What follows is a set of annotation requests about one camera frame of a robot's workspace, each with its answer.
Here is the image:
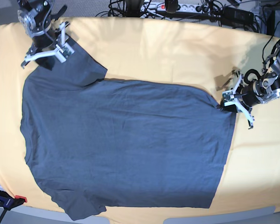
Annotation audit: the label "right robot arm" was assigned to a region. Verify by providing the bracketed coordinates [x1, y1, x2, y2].
[17, 0, 73, 70]

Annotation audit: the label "blue-grey T-shirt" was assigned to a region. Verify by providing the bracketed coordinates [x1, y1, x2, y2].
[21, 40, 236, 220]

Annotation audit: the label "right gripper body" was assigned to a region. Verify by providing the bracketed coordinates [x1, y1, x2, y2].
[32, 29, 60, 49]

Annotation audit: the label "blue red table clamp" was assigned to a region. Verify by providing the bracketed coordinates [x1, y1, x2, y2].
[0, 190, 27, 223]

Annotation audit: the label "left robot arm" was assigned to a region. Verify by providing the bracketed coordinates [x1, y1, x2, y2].
[221, 39, 280, 115]

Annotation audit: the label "black power adapter box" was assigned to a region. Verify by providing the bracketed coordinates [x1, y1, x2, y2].
[220, 7, 254, 26]

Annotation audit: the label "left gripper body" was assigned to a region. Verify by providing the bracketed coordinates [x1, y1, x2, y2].
[238, 84, 260, 108]

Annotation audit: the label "yellow table cloth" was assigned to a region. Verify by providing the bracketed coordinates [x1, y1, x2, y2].
[0, 18, 280, 224]

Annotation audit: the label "white power strip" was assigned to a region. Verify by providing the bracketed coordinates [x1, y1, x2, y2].
[140, 1, 210, 15]

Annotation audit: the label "black cable bundle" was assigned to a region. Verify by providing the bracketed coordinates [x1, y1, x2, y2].
[95, 0, 168, 20]

